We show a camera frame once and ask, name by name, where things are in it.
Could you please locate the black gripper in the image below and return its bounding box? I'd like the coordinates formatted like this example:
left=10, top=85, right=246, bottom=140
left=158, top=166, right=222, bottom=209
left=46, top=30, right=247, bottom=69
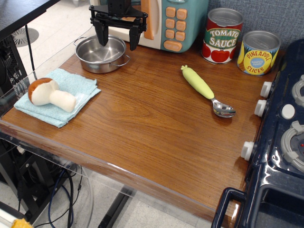
left=89, top=0, right=148, bottom=51

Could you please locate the dark blue toy stove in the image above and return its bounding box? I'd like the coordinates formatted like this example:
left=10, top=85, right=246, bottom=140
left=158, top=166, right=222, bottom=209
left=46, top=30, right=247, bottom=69
left=212, top=39, right=304, bottom=228

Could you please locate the green handled metal spoon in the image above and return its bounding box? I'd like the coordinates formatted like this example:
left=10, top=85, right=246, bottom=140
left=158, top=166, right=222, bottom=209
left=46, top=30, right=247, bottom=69
left=180, top=65, right=236, bottom=118

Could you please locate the black floor cable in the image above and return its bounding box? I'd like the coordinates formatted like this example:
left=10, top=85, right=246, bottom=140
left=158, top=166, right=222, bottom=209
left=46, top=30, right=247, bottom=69
left=34, top=166, right=84, bottom=228

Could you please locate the black table leg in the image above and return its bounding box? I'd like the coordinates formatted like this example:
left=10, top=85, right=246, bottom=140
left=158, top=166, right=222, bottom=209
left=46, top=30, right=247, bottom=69
left=98, top=187, right=135, bottom=228

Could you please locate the tomato sauce can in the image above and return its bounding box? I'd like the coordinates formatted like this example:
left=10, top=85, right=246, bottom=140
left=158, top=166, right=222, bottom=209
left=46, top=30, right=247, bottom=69
left=201, top=8, right=244, bottom=64

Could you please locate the light blue folded cloth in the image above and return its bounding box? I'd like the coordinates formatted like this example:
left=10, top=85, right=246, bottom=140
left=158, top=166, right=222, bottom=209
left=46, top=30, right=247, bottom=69
left=14, top=68, right=101, bottom=128

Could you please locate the stainless steel pan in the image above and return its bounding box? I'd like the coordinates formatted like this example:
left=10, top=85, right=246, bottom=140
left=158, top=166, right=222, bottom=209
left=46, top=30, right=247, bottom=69
left=74, top=35, right=131, bottom=74

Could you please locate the pineapple slices can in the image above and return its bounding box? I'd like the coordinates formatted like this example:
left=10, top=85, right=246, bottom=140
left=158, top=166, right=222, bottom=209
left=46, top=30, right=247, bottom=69
left=237, top=30, right=281, bottom=76

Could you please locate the plush mushroom toy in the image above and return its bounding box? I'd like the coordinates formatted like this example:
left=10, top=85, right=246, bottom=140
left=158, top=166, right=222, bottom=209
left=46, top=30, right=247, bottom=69
left=28, top=78, right=76, bottom=113

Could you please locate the black side desk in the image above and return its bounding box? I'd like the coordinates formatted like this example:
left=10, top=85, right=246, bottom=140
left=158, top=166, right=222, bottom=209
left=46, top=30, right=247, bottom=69
left=0, top=0, right=59, bottom=40

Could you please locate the toy microwave teal cream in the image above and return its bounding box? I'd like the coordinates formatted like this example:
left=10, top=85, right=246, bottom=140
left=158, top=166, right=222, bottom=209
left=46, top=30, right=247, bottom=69
left=89, top=0, right=209, bottom=53

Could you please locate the blue floor cable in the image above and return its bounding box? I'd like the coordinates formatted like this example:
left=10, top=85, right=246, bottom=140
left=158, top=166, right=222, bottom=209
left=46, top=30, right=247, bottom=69
left=48, top=170, right=74, bottom=228

